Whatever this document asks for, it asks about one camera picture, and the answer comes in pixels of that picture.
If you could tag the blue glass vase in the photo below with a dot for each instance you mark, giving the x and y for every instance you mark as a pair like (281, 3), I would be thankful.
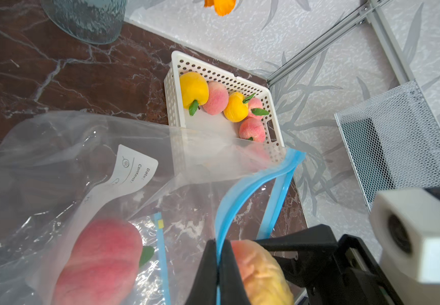
(94, 22)

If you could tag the orange yellow flower bouquet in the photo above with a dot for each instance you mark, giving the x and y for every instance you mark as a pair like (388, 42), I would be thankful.
(221, 7)

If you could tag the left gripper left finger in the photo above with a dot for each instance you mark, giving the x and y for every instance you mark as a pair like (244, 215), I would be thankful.
(204, 289)

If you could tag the yellow peach left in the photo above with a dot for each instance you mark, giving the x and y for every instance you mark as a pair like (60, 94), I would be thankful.
(194, 91)

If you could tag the yellow peach with leaf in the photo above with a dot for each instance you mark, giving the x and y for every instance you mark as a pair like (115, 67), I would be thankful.
(237, 108)

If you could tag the white wire mesh basket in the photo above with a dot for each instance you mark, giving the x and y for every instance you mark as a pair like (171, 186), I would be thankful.
(393, 141)

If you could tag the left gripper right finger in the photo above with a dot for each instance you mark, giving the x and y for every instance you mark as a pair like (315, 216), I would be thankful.
(231, 290)

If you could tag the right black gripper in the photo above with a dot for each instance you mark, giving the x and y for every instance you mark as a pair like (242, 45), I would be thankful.
(354, 278)

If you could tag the pink peach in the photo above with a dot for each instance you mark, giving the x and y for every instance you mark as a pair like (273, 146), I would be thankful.
(255, 157)
(103, 264)
(218, 98)
(256, 109)
(253, 130)

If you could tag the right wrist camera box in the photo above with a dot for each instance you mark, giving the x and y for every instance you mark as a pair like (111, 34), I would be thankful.
(406, 222)

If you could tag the aluminium frame rail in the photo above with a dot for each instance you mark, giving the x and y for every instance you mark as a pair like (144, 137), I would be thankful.
(370, 12)

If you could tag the clear zip-top bag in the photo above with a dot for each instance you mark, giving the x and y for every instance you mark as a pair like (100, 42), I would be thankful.
(174, 243)
(62, 170)

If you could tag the white perforated plastic basket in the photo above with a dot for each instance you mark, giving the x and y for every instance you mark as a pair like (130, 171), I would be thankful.
(217, 124)

